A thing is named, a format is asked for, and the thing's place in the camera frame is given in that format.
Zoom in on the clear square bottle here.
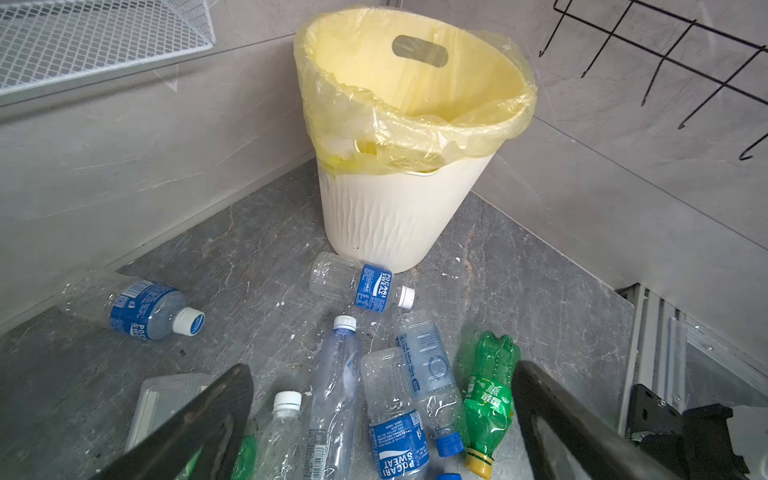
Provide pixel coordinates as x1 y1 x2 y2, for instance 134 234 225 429
124 373 214 453

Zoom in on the clear blue tinted bottle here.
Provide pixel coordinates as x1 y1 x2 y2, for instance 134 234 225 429
396 311 464 458

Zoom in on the green sprite bottle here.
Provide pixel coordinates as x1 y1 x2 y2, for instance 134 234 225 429
175 435 257 480
464 331 521 479

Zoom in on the white bin with yellow bag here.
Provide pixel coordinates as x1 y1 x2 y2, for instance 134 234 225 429
294 6 537 273

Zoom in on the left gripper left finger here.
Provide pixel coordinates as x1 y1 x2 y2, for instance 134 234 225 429
93 363 253 479

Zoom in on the clear bottle blue label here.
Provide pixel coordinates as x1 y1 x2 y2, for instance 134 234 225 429
309 252 416 313

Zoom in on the black wire hook rack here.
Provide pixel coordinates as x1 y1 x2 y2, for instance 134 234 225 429
534 1 767 163

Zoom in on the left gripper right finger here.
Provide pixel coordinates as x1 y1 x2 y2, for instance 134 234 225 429
511 360 676 479

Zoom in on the clear bottle white cap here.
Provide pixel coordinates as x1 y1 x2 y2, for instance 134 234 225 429
249 391 302 480

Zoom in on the pocari sweat bottle centre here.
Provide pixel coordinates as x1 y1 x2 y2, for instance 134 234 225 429
362 347 430 479

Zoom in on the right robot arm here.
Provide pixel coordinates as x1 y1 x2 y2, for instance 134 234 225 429
625 384 767 479

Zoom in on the white wire mesh basket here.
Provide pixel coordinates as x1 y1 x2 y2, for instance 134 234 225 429
1 0 216 105

